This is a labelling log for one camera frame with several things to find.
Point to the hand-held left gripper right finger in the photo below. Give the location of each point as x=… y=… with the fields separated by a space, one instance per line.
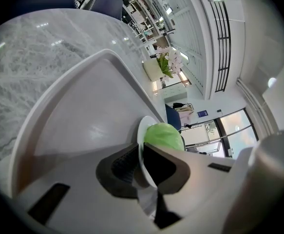
x=200 y=191

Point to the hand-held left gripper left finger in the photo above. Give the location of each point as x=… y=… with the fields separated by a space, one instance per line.
x=88 y=194

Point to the green cabbage head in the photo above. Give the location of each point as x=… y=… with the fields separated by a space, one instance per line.
x=163 y=135

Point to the white round plate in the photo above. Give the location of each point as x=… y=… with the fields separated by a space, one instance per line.
x=141 y=130

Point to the grey rectangular tray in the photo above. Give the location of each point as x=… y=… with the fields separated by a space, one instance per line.
x=83 y=106

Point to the coat rack with clothes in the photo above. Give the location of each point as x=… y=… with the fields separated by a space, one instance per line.
x=184 y=108

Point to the white locker cabinet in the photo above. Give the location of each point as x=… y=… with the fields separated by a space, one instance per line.
x=176 y=91

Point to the round ceiling light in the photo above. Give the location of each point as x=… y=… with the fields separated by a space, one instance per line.
x=272 y=82

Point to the pink flowers in white pot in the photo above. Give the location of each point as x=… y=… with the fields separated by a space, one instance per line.
x=167 y=62

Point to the black mezzanine railing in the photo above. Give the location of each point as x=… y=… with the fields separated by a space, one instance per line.
x=222 y=57

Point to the grey marble table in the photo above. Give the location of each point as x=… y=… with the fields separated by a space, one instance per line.
x=34 y=45

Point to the white shelving unit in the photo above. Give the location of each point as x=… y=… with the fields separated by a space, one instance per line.
x=146 y=13

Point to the blue wall sign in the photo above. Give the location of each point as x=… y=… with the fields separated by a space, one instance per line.
x=202 y=113

